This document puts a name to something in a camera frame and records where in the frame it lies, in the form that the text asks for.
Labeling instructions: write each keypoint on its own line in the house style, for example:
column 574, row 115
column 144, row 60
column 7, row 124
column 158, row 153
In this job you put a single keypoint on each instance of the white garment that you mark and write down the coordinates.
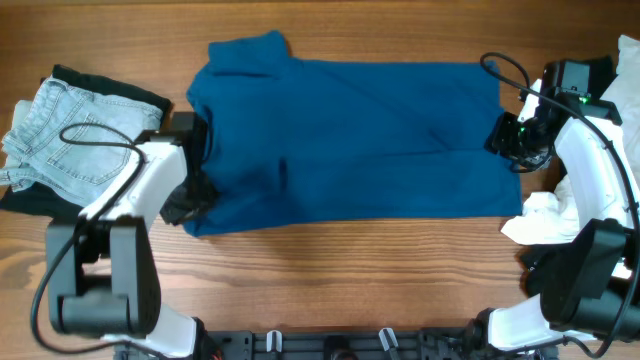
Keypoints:
column 553, row 217

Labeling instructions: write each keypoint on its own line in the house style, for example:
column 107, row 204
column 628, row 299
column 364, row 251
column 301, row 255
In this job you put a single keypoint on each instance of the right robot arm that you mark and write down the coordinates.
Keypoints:
column 592, row 290

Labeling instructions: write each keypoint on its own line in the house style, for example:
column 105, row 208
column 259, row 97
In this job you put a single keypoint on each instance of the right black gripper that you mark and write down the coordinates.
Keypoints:
column 507, row 138

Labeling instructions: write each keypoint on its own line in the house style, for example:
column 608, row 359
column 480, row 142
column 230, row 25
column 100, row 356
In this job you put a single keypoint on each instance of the folded black garment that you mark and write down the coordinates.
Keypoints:
column 40, row 199

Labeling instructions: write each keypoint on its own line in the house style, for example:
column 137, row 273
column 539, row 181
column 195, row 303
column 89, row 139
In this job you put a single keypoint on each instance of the blue t-shirt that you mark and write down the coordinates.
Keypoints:
column 299, row 141

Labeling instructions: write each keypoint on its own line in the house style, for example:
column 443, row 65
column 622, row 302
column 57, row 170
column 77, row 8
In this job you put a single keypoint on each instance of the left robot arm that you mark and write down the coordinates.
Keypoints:
column 101, row 280

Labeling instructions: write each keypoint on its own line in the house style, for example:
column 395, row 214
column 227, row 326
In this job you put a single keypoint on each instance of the black garment with logo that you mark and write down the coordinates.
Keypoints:
column 536, row 261

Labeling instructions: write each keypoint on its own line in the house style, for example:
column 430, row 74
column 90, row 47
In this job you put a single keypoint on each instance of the folded light blue jeans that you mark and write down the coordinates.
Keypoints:
column 70, row 140

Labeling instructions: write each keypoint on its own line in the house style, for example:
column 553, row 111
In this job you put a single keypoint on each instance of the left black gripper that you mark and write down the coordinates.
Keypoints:
column 174, row 215

